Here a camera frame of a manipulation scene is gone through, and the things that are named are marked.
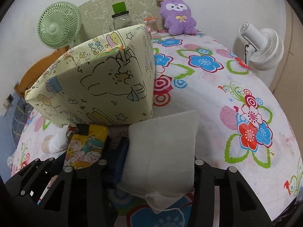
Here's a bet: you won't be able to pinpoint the cartoon printed storage box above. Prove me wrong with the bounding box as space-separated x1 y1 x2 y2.
25 24 155 127

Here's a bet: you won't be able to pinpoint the white tissue brown pack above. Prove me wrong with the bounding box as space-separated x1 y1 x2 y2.
41 126 68 154

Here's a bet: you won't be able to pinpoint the yellow cartoon pouch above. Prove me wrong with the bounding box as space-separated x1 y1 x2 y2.
63 124 109 170

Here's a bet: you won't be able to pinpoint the grey plaid blanket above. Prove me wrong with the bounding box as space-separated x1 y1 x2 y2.
11 98 33 139

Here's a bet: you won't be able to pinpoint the floral tablecloth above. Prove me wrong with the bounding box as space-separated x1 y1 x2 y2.
11 32 302 226

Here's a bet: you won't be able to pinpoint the wooden chair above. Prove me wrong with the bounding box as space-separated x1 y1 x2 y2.
14 46 69 98

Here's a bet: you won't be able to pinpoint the white standing fan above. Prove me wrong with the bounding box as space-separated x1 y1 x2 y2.
239 22 284 71

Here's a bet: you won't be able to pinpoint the green desk fan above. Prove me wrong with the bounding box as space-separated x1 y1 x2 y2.
37 2 82 49

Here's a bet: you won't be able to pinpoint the glass mason jar mug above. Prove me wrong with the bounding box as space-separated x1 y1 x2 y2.
112 11 133 30

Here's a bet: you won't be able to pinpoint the cotton swab container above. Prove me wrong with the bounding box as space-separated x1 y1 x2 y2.
143 17 158 35

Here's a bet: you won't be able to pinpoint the green cup on jar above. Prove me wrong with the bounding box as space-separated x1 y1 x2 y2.
112 2 127 14

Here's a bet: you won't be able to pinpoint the purple plush toy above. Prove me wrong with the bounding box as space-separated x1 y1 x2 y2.
160 0 197 36

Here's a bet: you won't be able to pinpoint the cartoon printed cardboard backboard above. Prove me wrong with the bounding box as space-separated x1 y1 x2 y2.
77 0 166 36

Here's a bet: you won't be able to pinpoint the wall socket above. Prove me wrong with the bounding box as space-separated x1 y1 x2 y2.
3 94 14 110

